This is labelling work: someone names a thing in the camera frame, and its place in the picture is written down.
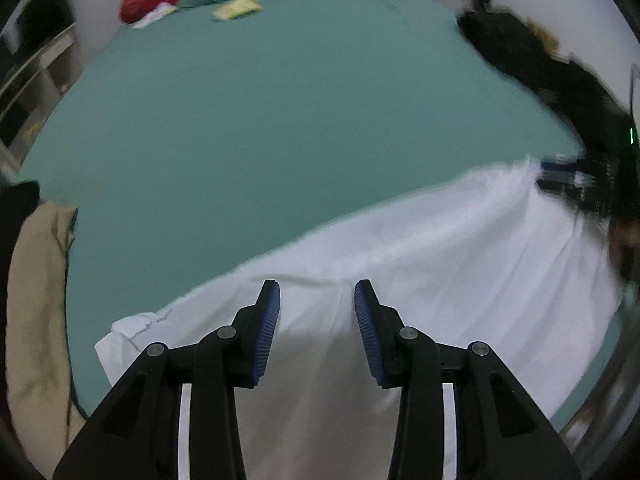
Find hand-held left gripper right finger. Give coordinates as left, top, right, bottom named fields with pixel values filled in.
left=353, top=278, right=583, bottom=480

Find yellow cloth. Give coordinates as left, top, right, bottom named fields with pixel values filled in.
left=212, top=0, right=263, bottom=22

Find black jacket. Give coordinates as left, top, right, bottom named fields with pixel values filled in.
left=457, top=0, right=631, bottom=161

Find black cloth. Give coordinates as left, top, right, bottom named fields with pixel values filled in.
left=0, top=180, right=41, bottom=281

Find small white cloth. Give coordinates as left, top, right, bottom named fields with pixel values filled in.
left=131, top=4, right=177, bottom=30

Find beige clothes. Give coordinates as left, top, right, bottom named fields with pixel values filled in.
left=7, top=205, right=88, bottom=480

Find beige computer desk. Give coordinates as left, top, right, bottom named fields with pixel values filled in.
left=0, top=25, right=83, bottom=161

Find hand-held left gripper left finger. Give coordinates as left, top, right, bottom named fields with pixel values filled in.
left=52, top=279, right=282, bottom=480

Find black monitor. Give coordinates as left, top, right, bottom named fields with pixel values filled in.
left=0, top=0, right=76, bottom=51

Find white hooded shirt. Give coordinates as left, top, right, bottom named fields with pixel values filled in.
left=95, top=157, right=626, bottom=480

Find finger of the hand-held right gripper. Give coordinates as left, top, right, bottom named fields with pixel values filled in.
left=536, top=157, right=596, bottom=193

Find person's right hand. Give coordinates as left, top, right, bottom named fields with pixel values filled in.
left=607, top=217, right=640, bottom=281

